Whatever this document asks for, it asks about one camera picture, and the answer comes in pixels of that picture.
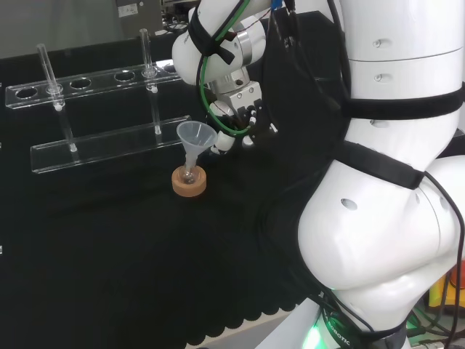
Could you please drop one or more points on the grey metal cabinet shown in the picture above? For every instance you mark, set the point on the grey metal cabinet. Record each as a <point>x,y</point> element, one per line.
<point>140,16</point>

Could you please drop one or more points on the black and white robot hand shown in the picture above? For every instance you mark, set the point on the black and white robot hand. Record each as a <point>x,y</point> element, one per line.
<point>239,98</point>

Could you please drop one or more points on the black bench cloth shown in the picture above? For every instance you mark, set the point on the black bench cloth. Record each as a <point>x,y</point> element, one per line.
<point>109,254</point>

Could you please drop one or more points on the clear acrylic funnel stand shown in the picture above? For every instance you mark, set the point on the clear acrylic funnel stand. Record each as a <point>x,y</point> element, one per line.
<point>101,145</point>

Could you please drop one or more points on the small round-bottom glass flask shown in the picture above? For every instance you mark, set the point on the small round-bottom glass flask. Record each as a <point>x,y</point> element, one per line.
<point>189,175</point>

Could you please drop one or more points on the yellow stop button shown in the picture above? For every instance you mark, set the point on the yellow stop button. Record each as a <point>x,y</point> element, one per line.
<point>441,291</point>

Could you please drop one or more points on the translucent plastic funnel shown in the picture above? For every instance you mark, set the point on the translucent plastic funnel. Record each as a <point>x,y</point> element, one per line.
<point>196,136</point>

